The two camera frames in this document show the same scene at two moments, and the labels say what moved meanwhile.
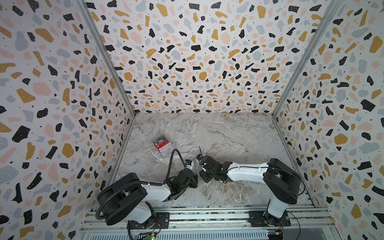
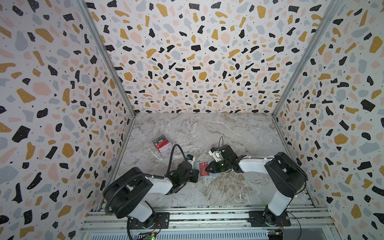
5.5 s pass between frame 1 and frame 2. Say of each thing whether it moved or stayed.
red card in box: stayed
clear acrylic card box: stayed
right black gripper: moved
